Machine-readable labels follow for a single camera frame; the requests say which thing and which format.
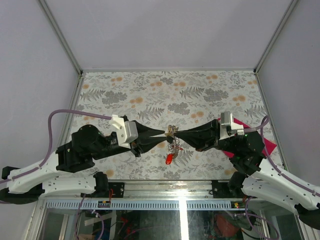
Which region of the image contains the pink cloth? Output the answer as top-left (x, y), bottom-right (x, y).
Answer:
top-left (218, 118), bottom-right (277, 158)

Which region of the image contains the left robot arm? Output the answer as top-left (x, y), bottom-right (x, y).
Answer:
top-left (0, 120), bottom-right (166, 205)

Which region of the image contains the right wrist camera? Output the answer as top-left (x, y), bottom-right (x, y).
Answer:
top-left (219, 111), bottom-right (245, 140)

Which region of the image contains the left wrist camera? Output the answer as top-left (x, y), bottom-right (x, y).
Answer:
top-left (109, 114), bottom-right (139, 149)

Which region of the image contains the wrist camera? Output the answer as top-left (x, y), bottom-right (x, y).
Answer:
top-left (219, 111), bottom-right (245, 140)
top-left (109, 114), bottom-right (139, 149)

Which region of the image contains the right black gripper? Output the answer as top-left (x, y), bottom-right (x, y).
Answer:
top-left (174, 118), bottom-right (240, 154)

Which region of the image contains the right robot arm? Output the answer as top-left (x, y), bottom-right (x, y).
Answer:
top-left (175, 118), bottom-right (320, 230)

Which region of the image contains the key bunch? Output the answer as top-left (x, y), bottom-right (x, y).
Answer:
top-left (165, 125), bottom-right (183, 165)

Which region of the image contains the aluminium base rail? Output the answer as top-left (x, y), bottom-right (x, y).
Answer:
top-left (45, 180), bottom-right (246, 211)

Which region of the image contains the floral table mat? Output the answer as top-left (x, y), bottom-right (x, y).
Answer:
top-left (70, 70), bottom-right (266, 180)

